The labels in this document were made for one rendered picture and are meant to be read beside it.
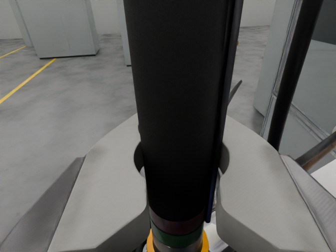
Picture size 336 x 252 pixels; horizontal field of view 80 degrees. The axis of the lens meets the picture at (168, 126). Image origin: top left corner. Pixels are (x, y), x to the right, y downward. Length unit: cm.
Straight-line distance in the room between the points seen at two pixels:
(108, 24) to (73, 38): 514
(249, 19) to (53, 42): 1050
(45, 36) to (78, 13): 127
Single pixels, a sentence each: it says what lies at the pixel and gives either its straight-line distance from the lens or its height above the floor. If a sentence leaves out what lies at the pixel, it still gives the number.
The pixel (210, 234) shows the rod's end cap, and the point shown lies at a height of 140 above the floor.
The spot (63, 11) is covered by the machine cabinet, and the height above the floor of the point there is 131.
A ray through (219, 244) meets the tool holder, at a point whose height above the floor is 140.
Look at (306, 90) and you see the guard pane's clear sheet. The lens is 134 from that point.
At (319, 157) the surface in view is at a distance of 32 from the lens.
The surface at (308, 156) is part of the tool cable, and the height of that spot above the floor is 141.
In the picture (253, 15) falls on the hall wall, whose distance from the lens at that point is 1410.
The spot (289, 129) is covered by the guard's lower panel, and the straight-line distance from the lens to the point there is 144.
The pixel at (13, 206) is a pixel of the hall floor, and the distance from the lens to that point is 244.
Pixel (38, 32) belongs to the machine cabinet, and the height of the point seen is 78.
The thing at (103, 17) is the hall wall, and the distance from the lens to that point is 1241.
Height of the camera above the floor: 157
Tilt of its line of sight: 32 degrees down
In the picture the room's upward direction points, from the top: 2 degrees counter-clockwise
